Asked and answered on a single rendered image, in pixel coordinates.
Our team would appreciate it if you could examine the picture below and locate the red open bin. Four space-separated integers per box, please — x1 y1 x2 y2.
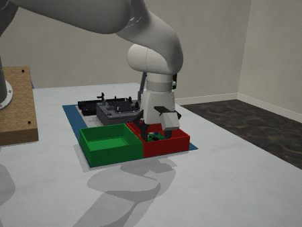
126 123 190 158

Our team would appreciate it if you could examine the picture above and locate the green open-top bin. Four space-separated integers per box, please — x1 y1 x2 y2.
79 124 144 167

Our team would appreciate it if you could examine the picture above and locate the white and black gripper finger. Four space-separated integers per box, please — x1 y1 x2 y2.
132 110 150 142
164 112 181 139

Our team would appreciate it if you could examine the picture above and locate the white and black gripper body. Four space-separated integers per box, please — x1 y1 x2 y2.
140 89 175 124

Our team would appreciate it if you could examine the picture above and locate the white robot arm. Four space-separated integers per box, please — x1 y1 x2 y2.
0 0 183 131

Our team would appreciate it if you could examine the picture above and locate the green circuit board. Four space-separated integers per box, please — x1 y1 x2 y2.
148 132 166 142

